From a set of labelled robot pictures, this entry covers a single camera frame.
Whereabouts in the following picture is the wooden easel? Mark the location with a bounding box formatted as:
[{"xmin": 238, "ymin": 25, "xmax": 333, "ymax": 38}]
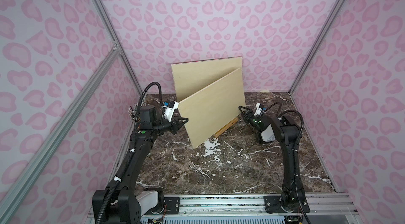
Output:
[{"xmin": 214, "ymin": 118, "xmax": 239, "ymax": 138}]

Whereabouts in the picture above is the plywood board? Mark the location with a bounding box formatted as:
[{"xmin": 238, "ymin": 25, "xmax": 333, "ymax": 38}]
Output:
[
  {"xmin": 178, "ymin": 68, "xmax": 246, "ymax": 149},
  {"xmin": 171, "ymin": 57, "xmax": 242, "ymax": 101}
]

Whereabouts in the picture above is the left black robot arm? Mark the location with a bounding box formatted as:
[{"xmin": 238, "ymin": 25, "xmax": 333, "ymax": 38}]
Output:
[{"xmin": 92, "ymin": 101, "xmax": 188, "ymax": 224}]

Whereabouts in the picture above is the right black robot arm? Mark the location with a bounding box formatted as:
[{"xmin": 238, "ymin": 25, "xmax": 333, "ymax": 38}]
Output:
[{"xmin": 238, "ymin": 102, "xmax": 310, "ymax": 216}]

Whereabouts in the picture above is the coloured pencils bundle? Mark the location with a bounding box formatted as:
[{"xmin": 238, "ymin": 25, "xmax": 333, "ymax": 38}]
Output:
[{"xmin": 128, "ymin": 104, "xmax": 139, "ymax": 122}]

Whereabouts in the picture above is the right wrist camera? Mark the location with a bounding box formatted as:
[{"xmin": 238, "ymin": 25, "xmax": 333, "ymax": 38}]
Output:
[{"xmin": 254, "ymin": 103, "xmax": 266, "ymax": 117}]

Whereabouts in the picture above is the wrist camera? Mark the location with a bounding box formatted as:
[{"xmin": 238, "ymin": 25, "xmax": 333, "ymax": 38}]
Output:
[
  {"xmin": 254, "ymin": 103, "xmax": 266, "ymax": 117},
  {"xmin": 163, "ymin": 100, "xmax": 179, "ymax": 122}
]

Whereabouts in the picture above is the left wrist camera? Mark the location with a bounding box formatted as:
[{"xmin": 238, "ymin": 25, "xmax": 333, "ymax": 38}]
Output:
[{"xmin": 163, "ymin": 100, "xmax": 179, "ymax": 122}]

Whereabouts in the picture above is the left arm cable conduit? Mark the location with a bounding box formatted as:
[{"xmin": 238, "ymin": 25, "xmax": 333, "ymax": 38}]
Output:
[{"xmin": 94, "ymin": 81, "xmax": 163, "ymax": 224}]

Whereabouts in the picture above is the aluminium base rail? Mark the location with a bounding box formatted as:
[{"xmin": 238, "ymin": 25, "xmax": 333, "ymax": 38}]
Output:
[{"xmin": 127, "ymin": 193, "xmax": 362, "ymax": 224}]

